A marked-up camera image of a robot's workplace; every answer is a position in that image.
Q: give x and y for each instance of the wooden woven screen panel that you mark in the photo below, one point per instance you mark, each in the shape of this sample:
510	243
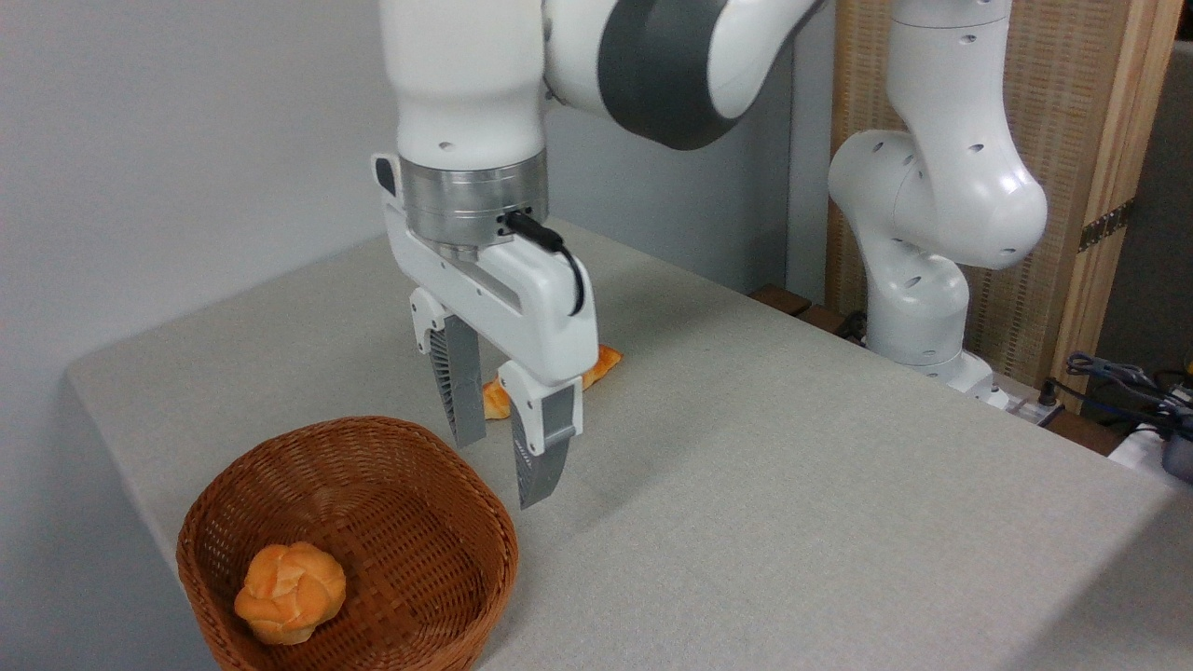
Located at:
1072	93

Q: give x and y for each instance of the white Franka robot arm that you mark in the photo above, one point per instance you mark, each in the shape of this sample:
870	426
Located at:
466	75

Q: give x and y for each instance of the round knotted bread roll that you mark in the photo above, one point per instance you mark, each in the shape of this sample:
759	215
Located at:
291	592

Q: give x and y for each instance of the brown wicker basket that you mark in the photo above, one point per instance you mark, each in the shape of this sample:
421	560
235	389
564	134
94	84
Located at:
391	485

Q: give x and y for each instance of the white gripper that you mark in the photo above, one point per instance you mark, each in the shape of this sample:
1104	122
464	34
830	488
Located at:
545	317

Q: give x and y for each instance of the long braided bread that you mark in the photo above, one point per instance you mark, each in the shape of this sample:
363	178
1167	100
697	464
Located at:
604	362

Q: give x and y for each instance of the white power strip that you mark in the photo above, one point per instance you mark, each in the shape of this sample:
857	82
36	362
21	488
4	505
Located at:
1025	403

